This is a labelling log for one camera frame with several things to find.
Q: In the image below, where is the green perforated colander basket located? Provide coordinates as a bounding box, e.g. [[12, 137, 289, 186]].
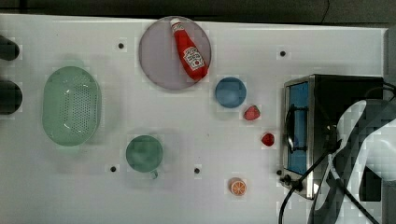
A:
[[42, 66, 102, 147]]

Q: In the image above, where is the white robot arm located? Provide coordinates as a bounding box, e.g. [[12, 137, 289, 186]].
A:
[[307, 99, 395, 224]]

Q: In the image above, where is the red plush ketchup bottle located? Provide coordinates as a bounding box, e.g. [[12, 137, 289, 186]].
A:
[[170, 18, 208, 81]]

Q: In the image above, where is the black toaster oven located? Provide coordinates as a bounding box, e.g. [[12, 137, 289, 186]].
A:
[[282, 74, 384, 200]]

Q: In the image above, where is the red tomato toy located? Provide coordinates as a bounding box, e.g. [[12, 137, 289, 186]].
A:
[[262, 133, 275, 147]]

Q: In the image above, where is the red strawberry toy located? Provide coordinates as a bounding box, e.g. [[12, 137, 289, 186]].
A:
[[243, 105, 261, 121]]

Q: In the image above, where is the black cylinder post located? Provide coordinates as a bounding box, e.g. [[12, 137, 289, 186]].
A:
[[0, 80, 22, 115], [0, 35, 20, 61]]

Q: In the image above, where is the orange slice toy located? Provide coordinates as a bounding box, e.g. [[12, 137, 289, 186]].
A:
[[229, 177, 247, 196]]

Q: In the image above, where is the blue bowl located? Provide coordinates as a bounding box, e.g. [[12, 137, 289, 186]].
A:
[[215, 77, 247, 108]]

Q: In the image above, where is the green metal mug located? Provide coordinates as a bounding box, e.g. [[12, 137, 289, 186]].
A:
[[125, 135, 163, 179]]

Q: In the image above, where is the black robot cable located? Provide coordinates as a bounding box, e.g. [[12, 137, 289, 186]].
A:
[[277, 124, 344, 224]]

